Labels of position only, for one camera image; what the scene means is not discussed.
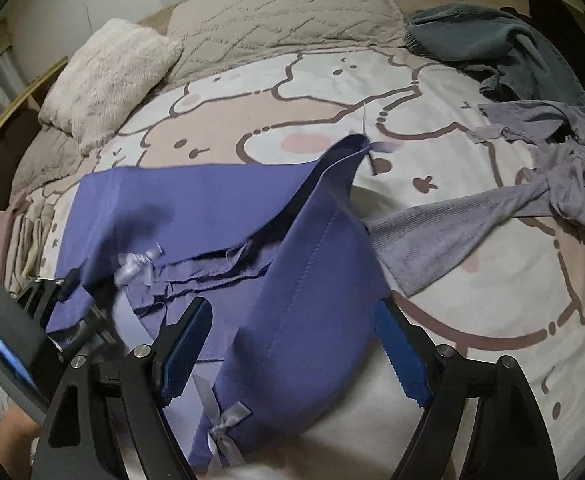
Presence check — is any grey lilac ribbed garment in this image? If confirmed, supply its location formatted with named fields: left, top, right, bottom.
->
left=367, top=101, right=585, bottom=296

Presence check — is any folded beige garments stack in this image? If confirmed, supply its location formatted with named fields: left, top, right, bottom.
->
left=4, top=197, right=55, bottom=297

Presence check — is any large beige quilted pillow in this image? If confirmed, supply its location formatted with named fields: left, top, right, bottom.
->
left=164, top=0, right=406, bottom=88

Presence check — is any white fluffy pillow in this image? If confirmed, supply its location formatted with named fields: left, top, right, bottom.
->
left=38, top=18, right=183, bottom=156

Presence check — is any small beige quilted pillow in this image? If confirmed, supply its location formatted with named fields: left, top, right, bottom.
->
left=10, top=126, right=83, bottom=202

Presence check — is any black garment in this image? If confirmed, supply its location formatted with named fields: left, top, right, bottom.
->
left=501, top=0, right=585, bottom=90

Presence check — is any dark teal sweater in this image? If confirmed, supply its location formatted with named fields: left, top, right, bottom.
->
left=405, top=2, right=585, bottom=106

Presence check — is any cartoon bear print blanket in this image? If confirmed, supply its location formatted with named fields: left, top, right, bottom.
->
left=36, top=44, right=585, bottom=480

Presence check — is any wooden bedside shelf left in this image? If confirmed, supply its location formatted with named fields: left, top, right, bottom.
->
left=0, top=55, right=70, bottom=172

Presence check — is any purple blue sweatshirt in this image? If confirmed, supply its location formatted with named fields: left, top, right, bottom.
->
left=55, top=134, right=389, bottom=471

